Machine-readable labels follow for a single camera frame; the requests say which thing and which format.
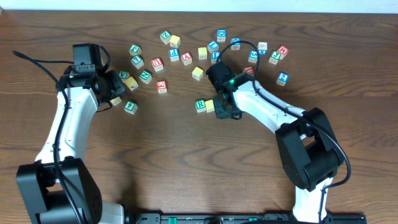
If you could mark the green R block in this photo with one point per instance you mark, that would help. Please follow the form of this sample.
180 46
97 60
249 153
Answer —
200 106

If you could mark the green J block left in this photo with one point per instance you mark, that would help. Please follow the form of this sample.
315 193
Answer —
135 50

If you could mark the green j block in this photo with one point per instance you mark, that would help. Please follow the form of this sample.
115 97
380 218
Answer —
275 57
135 50

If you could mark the blue 2 block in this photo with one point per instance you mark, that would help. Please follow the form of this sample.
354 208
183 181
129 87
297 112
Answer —
282 79

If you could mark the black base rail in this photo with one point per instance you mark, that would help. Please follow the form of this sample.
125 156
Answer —
156 218

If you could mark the green J block right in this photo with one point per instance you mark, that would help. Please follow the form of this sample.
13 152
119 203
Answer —
275 57

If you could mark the green 4 block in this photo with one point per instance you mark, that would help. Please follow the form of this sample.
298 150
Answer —
130 107

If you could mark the yellow O block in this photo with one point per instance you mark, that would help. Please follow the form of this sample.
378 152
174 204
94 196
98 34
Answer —
209 104

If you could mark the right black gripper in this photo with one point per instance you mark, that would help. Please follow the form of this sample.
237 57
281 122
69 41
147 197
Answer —
219 112

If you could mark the yellow block far left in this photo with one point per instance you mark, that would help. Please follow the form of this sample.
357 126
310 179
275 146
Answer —
116 101

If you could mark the green N block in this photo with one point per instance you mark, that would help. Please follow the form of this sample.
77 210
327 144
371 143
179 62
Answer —
145 76

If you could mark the red U block right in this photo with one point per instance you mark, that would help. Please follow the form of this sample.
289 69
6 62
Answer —
249 70

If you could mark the blue P block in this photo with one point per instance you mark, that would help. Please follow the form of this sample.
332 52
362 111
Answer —
174 55

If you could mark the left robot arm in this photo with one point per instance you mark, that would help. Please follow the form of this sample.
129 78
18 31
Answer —
57 187

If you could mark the red A block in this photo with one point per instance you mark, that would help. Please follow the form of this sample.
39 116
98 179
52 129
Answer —
186 58

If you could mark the red E block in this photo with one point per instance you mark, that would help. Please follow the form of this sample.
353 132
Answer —
161 86

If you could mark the blue d block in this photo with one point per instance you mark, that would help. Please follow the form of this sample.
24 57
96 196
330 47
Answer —
236 43
221 35

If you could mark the blue D block right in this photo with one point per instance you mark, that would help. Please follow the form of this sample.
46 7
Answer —
236 43

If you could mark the blue l block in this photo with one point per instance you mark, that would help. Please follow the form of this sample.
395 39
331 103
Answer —
214 56
213 46

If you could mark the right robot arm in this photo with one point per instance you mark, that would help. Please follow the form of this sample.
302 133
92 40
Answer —
309 151

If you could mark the red U block left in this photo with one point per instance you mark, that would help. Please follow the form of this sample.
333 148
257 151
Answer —
157 64

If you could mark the blue X block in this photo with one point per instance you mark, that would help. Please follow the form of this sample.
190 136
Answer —
262 48

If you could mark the red u block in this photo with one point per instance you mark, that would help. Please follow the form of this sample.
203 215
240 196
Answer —
157 64
249 70

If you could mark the green L block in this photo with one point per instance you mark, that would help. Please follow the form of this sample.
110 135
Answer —
137 61

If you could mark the blue D block top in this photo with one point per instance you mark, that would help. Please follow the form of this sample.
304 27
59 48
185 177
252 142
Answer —
221 35

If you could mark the yellow block beside V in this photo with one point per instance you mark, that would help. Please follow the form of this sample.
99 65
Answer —
131 83

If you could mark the blue L block upper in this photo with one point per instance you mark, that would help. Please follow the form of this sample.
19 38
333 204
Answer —
213 46

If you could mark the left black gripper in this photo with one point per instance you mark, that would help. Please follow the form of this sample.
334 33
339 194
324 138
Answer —
116 86

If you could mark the blue L block lower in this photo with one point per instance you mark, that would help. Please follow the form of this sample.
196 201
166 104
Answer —
214 56

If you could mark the red M block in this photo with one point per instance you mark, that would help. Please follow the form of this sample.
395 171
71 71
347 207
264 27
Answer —
283 51

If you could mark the blue 5 block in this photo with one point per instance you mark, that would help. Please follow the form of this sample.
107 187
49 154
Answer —
253 56

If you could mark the green V block left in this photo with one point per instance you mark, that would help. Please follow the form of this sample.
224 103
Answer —
124 75

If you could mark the green Z block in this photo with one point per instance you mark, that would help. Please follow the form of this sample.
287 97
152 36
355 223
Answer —
165 37

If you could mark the yellow block centre top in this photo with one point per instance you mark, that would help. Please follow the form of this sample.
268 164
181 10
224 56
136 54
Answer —
202 53

